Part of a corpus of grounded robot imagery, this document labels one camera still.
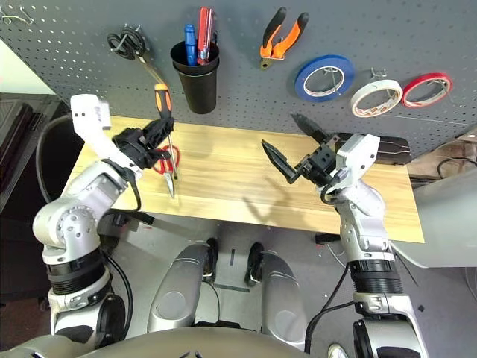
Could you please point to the red tape roll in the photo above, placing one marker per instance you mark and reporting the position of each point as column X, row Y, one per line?
column 410, row 91

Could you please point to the long black floor tape strip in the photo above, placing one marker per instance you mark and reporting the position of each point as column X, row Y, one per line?
column 231, row 288

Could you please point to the orange black screwdriver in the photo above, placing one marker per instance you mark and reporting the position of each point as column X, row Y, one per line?
column 162, row 100

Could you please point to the silver robot right leg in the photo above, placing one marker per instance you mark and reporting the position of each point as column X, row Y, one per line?
column 283, row 298

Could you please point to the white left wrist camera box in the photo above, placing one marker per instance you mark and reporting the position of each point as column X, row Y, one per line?
column 89, row 119

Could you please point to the orange black pliers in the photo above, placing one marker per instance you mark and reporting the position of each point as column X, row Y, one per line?
column 277, row 46

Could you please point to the small black tool case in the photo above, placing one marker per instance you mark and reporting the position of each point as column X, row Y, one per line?
column 395, row 149

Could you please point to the black side cabinet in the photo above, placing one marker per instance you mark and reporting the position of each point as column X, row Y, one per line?
column 52, row 112

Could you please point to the white printed tape roll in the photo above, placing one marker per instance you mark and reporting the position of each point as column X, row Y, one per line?
column 357, row 98

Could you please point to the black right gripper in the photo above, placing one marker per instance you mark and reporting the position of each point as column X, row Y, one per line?
column 320, row 164

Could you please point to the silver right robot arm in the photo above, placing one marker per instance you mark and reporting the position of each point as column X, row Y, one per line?
column 365, row 231

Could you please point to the silver peg hook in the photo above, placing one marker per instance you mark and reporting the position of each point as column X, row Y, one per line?
column 438, row 84
column 134, row 28
column 378, row 73
column 335, row 80

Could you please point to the silver robot left leg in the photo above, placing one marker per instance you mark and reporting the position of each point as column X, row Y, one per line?
column 175, row 291

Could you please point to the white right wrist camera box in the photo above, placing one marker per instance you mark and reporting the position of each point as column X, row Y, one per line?
column 357, row 156

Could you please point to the blue tape roll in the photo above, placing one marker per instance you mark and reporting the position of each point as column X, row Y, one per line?
column 301, row 87

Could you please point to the black table bracket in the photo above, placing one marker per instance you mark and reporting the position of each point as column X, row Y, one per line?
column 141, row 219
column 328, row 238

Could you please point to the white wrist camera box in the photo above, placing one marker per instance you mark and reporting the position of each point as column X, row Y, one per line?
column 357, row 156
column 89, row 119

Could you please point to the grey robot torso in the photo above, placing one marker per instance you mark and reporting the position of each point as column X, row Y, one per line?
column 186, row 345

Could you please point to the black plastic cup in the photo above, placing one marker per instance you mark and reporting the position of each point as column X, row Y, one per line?
column 197, row 93

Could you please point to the silver robot leg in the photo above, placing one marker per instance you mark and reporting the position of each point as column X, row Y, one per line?
column 283, row 298
column 175, row 291

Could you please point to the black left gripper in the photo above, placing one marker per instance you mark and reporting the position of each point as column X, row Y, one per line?
column 134, row 145

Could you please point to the grey metal pegboard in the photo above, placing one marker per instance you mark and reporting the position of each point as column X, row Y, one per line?
column 242, row 22

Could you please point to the short black floor tape strip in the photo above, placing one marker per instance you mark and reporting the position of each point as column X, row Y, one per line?
column 232, row 257

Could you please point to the light grey panel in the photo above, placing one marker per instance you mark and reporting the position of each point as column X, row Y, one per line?
column 447, row 223

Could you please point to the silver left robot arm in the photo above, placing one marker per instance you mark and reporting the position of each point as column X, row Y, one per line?
column 74, row 216

